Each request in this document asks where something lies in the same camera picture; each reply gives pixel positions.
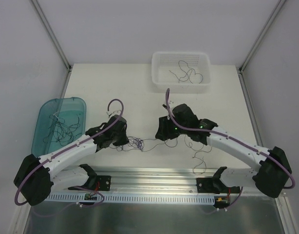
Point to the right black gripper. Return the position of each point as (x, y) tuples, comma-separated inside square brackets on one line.
[(162, 131)]

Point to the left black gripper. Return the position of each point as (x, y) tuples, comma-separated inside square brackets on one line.
[(120, 137)]

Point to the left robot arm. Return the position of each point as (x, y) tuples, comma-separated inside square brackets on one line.
[(37, 177)]

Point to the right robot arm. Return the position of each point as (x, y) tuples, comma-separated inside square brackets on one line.
[(269, 169)]

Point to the white perforated plastic basket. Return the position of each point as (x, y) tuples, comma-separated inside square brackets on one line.
[(181, 72)]

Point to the teal transparent plastic bin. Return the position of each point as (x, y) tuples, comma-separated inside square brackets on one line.
[(60, 122)]

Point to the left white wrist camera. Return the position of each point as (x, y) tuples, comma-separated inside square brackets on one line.
[(116, 112)]

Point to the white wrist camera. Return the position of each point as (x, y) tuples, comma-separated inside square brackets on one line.
[(169, 106), (116, 112)]

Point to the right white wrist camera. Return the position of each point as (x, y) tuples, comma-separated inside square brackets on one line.
[(169, 106)]

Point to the aluminium mounting rail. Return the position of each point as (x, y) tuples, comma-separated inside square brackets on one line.
[(154, 180)]

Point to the white slotted cable duct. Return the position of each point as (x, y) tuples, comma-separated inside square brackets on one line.
[(133, 198)]

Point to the left aluminium frame post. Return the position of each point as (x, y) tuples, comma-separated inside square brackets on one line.
[(44, 21)]

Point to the aluminium frame post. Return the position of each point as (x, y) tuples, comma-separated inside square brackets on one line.
[(262, 34), (44, 21)]

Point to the right aluminium frame post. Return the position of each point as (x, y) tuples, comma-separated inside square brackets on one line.
[(262, 34)]

